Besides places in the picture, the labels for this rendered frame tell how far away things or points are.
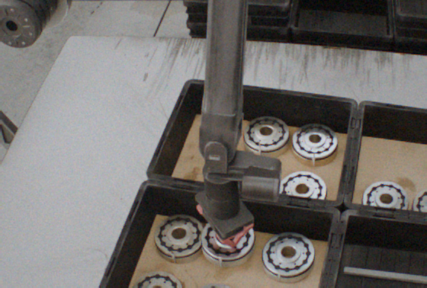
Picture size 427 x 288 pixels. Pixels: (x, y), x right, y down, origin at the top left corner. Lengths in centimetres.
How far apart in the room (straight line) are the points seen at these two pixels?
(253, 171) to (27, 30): 65
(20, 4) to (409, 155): 94
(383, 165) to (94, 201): 70
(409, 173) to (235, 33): 63
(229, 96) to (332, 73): 87
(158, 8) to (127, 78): 154
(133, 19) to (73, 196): 186
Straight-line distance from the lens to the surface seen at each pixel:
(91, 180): 156
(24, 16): 135
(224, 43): 88
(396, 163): 136
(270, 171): 97
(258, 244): 122
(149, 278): 117
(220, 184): 98
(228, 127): 92
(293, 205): 116
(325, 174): 133
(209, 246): 116
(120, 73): 183
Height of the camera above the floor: 186
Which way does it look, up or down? 46 degrees down
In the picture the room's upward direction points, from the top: 7 degrees counter-clockwise
